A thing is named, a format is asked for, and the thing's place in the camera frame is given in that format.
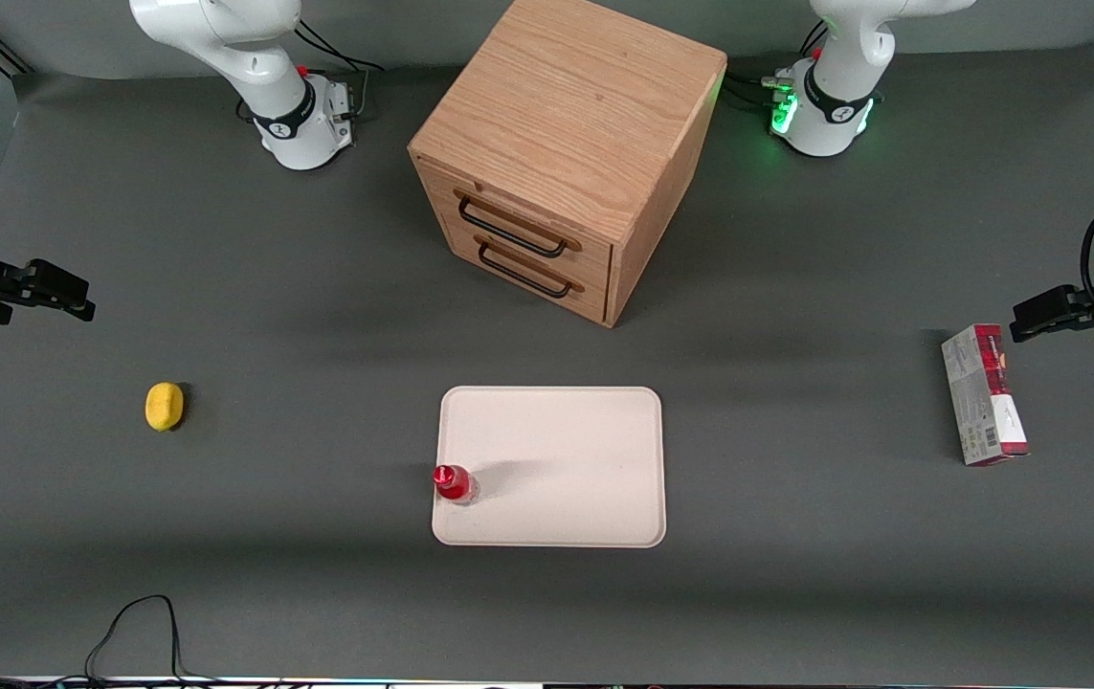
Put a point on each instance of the red coke bottle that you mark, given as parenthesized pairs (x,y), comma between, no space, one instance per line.
(453,483)

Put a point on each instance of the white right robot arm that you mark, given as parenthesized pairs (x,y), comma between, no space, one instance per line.
(240,57)

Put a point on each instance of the beige rectangular tray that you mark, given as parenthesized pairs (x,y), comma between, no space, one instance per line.
(566,459)

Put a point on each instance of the grey and red carton box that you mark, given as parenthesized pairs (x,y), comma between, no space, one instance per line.
(982,397)

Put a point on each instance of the yellow lemon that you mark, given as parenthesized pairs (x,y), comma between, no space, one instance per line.
(164,406)

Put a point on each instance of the dark grey table mat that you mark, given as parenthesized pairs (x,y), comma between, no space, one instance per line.
(795,593)

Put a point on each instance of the wooden drawer front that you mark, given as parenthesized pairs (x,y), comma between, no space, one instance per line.
(594,287)
(527,206)

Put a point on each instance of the wooden drawer cabinet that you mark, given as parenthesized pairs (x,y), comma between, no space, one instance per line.
(566,105)

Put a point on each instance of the black metal frame rail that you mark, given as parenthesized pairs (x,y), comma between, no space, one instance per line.
(12,57)

